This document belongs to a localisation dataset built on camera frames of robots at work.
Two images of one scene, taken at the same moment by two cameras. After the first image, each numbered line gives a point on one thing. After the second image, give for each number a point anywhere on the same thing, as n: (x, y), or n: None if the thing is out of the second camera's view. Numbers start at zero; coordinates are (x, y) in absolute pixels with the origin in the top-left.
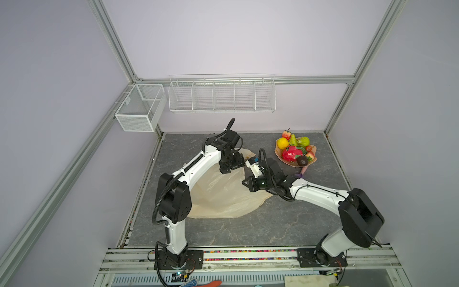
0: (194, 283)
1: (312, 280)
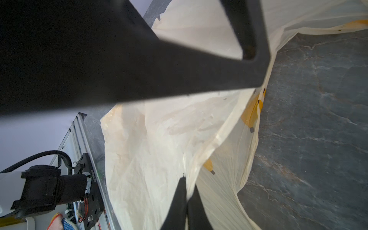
0: (58, 223)
1: None
